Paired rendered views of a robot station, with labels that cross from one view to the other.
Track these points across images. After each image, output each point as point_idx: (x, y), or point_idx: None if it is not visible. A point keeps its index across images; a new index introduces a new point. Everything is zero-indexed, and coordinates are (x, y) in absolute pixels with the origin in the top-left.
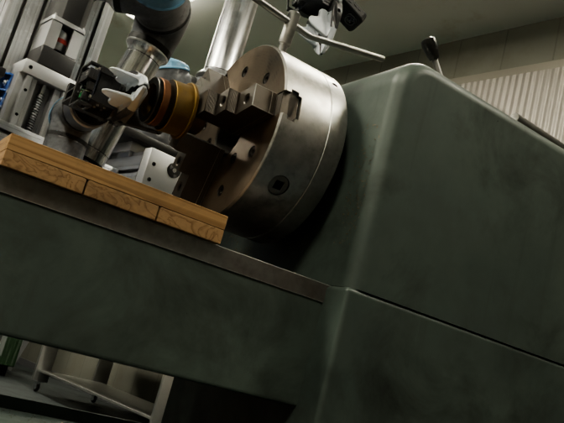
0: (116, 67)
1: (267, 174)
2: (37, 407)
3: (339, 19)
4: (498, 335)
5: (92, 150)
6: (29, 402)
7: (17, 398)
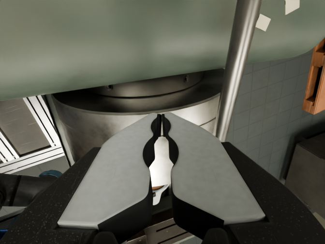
0: (158, 201)
1: None
2: (46, 100)
3: (257, 167)
4: None
5: (1, 202)
6: (47, 104)
7: (49, 110)
